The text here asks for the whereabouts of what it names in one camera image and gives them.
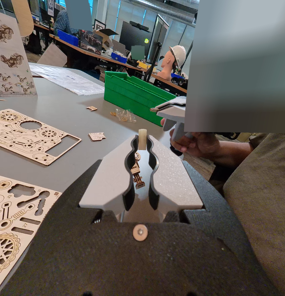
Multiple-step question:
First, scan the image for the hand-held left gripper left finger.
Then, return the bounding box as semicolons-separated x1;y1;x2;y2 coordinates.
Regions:
79;135;138;222

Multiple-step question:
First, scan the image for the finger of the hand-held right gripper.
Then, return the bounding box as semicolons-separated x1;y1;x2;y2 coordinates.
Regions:
151;97;187;112
156;107;186;132

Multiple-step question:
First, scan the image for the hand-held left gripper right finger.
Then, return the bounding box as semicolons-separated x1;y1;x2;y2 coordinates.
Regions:
146;136;204;222

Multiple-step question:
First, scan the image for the white wax piece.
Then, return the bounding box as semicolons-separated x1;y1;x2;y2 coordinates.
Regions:
138;129;148;151

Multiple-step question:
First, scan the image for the person's right forearm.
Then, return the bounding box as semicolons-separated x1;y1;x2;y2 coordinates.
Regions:
212;136;256;168

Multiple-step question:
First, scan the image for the grey desk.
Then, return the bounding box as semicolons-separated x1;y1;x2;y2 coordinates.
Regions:
0;62;187;205

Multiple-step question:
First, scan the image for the person's right hand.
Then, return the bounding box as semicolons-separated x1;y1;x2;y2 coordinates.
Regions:
161;117;217;162

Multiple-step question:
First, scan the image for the small wooden gear assembly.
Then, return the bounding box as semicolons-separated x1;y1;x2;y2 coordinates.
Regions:
130;151;145;189

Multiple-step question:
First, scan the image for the mannequin head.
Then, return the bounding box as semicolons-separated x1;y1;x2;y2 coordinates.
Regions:
157;50;179;81

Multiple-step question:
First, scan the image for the green plastic bin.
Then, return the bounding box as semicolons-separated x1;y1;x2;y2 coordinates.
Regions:
104;71;178;127

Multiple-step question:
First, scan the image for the rectangular wooden puzzle piece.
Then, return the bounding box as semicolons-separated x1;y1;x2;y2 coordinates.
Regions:
88;132;106;142

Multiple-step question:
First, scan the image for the clear plastic parts bag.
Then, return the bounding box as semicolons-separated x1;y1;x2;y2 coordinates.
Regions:
110;108;136;123

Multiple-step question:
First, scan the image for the white hard hat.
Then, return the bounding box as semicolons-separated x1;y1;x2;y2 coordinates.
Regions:
169;45;187;67

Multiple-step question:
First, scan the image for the side-on black monitor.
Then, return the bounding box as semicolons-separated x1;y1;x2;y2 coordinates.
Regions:
153;14;170;64

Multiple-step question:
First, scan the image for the small blue parts bin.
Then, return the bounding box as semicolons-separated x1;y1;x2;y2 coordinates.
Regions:
111;52;128;63

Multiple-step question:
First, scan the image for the large black monitor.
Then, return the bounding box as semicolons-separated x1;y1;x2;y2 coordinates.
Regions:
119;21;157;61

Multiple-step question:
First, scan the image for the person's grey shirt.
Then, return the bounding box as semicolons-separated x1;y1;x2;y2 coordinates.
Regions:
223;132;285;296

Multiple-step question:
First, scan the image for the open cardboard box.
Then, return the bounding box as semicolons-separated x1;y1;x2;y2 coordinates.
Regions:
94;28;120;50

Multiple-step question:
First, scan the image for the wooden puzzle sheet with wheels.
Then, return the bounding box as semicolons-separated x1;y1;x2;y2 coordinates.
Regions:
0;173;63;292

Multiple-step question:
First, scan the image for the long wooden table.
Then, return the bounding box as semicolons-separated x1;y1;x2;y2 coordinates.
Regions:
33;23;187;94

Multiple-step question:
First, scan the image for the wooden puzzle sheet round hole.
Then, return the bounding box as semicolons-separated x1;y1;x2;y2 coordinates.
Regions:
0;109;82;166

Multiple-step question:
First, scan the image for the model car kit box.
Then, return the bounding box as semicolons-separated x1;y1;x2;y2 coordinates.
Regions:
79;29;104;55

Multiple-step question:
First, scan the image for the white paper sheet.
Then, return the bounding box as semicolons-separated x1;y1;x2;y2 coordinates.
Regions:
29;64;105;96

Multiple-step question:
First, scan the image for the large blue parts bin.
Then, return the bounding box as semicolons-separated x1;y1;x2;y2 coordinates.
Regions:
57;29;79;47

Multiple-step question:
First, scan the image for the grey tilted chair panel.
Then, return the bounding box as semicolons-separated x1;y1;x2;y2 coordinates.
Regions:
37;43;68;68

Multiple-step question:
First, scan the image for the illustrated instruction booklet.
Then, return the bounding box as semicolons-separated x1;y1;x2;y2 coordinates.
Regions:
0;12;38;97

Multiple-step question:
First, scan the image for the plywood chair back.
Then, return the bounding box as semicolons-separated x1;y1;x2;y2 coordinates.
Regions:
11;0;34;37

